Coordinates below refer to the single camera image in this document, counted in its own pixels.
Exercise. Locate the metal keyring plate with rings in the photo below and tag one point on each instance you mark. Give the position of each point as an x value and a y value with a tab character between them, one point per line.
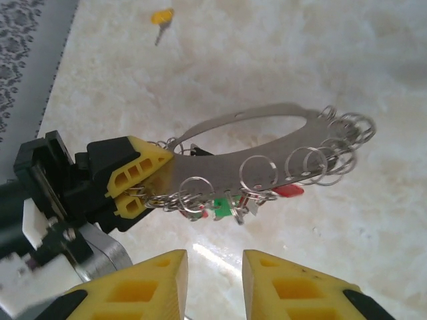
207	170

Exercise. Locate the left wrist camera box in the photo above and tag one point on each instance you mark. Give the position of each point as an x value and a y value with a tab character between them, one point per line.
106	253

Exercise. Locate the yellow tagged key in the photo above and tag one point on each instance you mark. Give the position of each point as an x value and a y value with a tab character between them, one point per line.
161	16

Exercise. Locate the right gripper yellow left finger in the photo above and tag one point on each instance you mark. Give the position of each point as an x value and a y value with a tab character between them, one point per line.
143	276

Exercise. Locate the green key tag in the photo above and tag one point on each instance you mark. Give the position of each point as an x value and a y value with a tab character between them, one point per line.
223	208

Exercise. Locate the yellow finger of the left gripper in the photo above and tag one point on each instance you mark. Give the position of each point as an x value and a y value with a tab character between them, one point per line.
128	205
146	153

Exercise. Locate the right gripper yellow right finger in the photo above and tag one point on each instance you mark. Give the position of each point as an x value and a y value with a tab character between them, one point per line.
283	276

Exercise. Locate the red key tag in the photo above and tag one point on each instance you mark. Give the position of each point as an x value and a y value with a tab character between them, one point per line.
288	191

